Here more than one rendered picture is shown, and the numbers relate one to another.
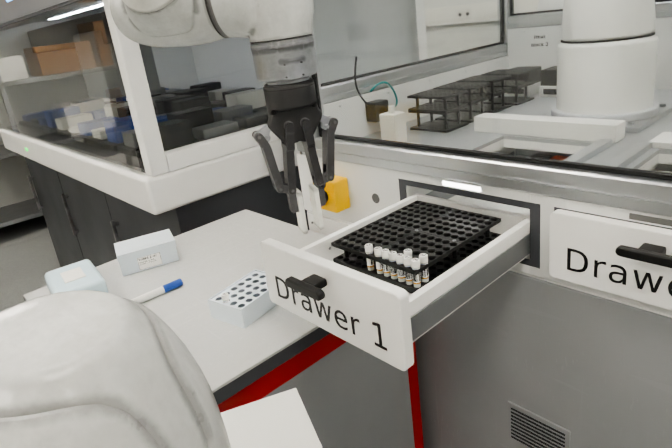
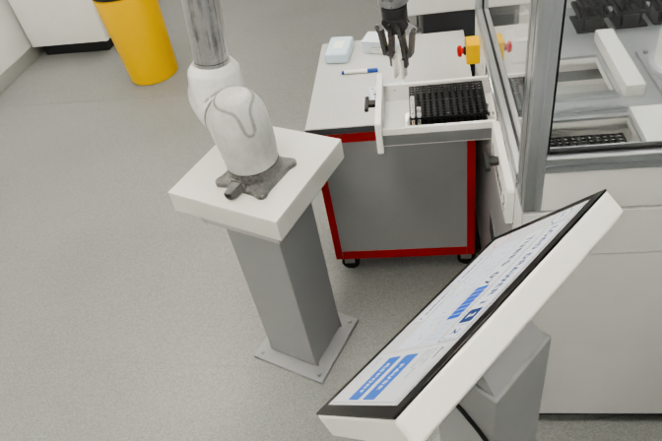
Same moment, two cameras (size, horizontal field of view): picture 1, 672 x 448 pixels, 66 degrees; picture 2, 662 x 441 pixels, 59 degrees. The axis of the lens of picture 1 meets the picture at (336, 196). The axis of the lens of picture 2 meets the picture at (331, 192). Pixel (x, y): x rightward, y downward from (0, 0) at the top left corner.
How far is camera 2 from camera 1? 1.28 m
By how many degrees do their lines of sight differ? 50
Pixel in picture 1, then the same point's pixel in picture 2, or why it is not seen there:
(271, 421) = (323, 145)
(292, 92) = (386, 14)
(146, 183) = not seen: outside the picture
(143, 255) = (373, 45)
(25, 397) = (222, 107)
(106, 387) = (233, 111)
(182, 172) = not seen: outside the picture
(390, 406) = (449, 182)
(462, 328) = not seen: hidden behind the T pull
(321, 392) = (399, 154)
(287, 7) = not seen: outside the picture
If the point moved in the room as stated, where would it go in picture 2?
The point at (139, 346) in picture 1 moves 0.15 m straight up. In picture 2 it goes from (243, 106) to (228, 54)
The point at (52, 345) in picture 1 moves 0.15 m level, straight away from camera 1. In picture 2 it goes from (231, 99) to (247, 70)
